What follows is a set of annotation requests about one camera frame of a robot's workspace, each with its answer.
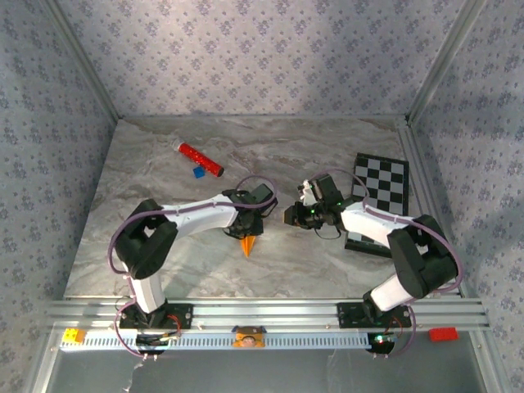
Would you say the black round controller board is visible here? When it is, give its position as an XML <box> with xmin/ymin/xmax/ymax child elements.
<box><xmin>136</xmin><ymin>333</ymin><xmax>181</xmax><ymax>354</ymax></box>
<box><xmin>366</xmin><ymin>332</ymin><xmax>397</xmax><ymax>355</ymax></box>

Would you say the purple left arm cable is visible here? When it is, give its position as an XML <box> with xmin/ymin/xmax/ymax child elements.
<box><xmin>106</xmin><ymin>174</ymin><xmax>280</xmax><ymax>362</ymax></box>

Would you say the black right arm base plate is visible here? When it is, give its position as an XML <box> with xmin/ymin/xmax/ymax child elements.
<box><xmin>336</xmin><ymin>301</ymin><xmax>413</xmax><ymax>328</ymax></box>

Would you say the aluminium side rail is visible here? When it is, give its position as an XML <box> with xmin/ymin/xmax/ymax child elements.
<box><xmin>395</xmin><ymin>122</ymin><xmax>466</xmax><ymax>298</ymax></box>

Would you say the long aluminium base rail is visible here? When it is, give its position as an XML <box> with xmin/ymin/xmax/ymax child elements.
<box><xmin>44</xmin><ymin>298</ymin><xmax>491</xmax><ymax>332</ymax></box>

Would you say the black white checkerboard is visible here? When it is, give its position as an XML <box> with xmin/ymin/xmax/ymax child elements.
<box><xmin>345</xmin><ymin>153</ymin><xmax>410</xmax><ymax>259</ymax></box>

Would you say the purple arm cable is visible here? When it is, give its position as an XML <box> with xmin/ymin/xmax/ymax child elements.
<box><xmin>106</xmin><ymin>174</ymin><xmax>280</xmax><ymax>362</ymax></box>
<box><xmin>306</xmin><ymin>168</ymin><xmax>465</xmax><ymax>361</ymax></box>

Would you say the aluminium corner post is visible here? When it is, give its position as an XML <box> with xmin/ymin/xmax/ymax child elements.
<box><xmin>406</xmin><ymin>0</ymin><xmax>489</xmax><ymax>122</ymax></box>

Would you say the yellow toy brick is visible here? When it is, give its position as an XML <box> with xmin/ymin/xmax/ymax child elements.
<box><xmin>61</xmin><ymin>327</ymin><xmax>88</xmax><ymax>344</ymax></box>

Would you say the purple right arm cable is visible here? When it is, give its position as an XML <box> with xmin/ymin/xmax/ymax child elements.
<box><xmin>306</xmin><ymin>168</ymin><xmax>465</xmax><ymax>361</ymax></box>

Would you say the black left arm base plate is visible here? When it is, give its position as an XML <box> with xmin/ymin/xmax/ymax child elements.
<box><xmin>119</xmin><ymin>303</ymin><xmax>194</xmax><ymax>330</ymax></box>

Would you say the white slotted cable duct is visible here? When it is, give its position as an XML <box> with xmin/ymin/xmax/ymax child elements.
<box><xmin>60</xmin><ymin>329</ymin><xmax>384</xmax><ymax>351</ymax></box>

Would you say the red toy brick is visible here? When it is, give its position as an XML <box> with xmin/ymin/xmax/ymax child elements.
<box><xmin>428</xmin><ymin>327</ymin><xmax>459</xmax><ymax>342</ymax></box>

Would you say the orange cloth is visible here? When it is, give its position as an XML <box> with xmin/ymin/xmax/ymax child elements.
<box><xmin>240</xmin><ymin>235</ymin><xmax>260</xmax><ymax>258</ymax></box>

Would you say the red glitter tube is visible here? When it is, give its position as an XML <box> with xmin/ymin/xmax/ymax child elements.
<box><xmin>171</xmin><ymin>138</ymin><xmax>225</xmax><ymax>178</ymax></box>

